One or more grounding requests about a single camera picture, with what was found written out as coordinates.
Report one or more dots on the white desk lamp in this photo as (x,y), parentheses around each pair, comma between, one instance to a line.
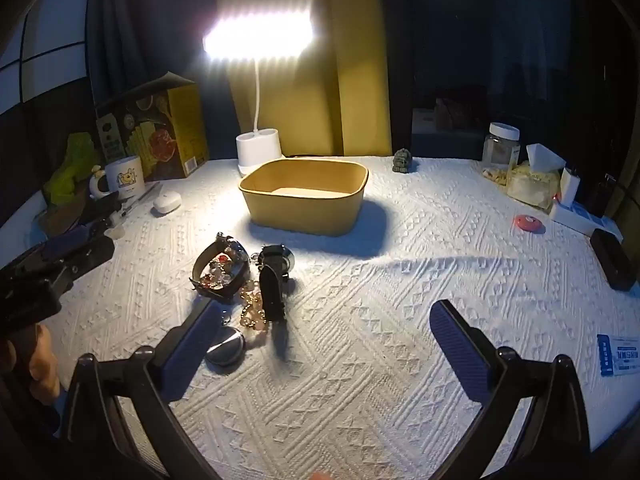
(257,147)

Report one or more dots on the white charger plug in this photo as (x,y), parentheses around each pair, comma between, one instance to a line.
(569,185)

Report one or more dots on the yellow storage box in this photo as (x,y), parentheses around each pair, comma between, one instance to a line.
(300,215)

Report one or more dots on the person's left hand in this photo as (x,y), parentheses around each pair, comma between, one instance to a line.
(42,367)

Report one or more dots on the blue white paper label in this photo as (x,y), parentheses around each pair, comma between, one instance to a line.
(620,355)

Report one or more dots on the yellow tissue pack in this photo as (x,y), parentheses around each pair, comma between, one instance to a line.
(530,185)

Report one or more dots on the clear ballpoint pen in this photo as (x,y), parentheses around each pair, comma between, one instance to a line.
(140,199)

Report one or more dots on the green plush toy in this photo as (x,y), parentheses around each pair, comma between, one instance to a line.
(75,160)

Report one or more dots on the white textured tablecloth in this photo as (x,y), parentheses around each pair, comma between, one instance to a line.
(375,310)

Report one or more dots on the black rectangular box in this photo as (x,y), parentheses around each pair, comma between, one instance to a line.
(612,260)

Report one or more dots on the small white candle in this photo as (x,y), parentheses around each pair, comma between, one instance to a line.
(113,232)

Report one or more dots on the white power strip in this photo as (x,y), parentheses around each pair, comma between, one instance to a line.
(575,217)

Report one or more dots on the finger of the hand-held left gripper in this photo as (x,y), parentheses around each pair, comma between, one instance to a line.
(80,245)
(100,206)

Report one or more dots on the small white caps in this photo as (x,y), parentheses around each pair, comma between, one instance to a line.
(114,217)

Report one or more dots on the round silver compact mirror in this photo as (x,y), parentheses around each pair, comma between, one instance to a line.
(226,347)

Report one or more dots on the white earbuds case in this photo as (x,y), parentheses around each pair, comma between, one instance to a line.
(164,204)

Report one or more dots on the small green figurine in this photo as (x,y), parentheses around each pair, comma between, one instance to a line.
(404,162)

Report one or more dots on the white cartoon mug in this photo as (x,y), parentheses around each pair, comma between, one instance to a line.
(125,177)

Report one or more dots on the dark blue curtain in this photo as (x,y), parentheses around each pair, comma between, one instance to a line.
(150,20)

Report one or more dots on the black charger plug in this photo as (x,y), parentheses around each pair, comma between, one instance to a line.
(600,197)

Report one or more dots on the printed cracker box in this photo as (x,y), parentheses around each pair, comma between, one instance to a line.
(165,135)

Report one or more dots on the glass jar white lid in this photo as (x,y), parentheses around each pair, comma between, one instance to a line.
(500,147)

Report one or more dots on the yellow curtain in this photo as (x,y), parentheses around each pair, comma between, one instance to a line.
(350,60)

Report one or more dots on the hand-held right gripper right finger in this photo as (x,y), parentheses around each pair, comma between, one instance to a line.
(457,352)

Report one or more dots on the pink small round object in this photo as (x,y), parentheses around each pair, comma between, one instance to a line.
(530,223)

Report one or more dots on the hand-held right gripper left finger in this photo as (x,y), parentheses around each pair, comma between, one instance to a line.
(196,337)

